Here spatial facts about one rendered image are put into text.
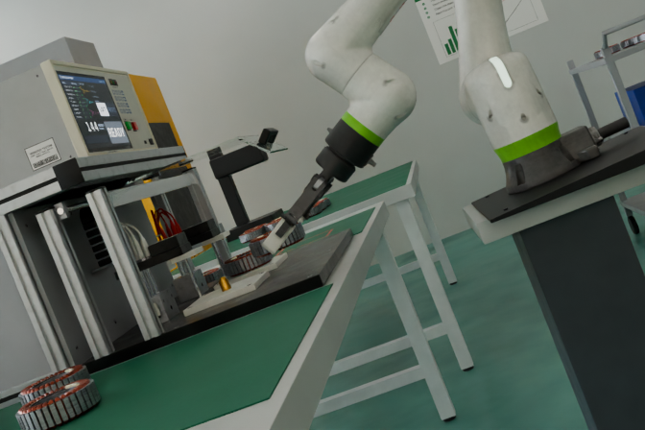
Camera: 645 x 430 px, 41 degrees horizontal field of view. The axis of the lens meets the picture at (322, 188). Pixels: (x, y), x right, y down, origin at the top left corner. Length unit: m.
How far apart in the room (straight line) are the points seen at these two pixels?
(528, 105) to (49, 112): 0.90
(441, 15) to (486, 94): 5.41
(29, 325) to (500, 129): 0.93
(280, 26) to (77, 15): 1.71
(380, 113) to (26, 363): 0.79
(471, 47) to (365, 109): 0.31
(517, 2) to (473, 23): 5.26
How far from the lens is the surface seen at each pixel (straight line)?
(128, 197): 1.71
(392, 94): 1.61
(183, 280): 1.98
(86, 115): 1.79
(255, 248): 1.67
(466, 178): 7.01
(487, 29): 1.82
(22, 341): 1.68
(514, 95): 1.63
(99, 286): 1.84
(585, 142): 1.68
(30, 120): 1.75
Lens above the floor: 0.95
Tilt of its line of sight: 2 degrees down
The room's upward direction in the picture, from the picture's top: 22 degrees counter-clockwise
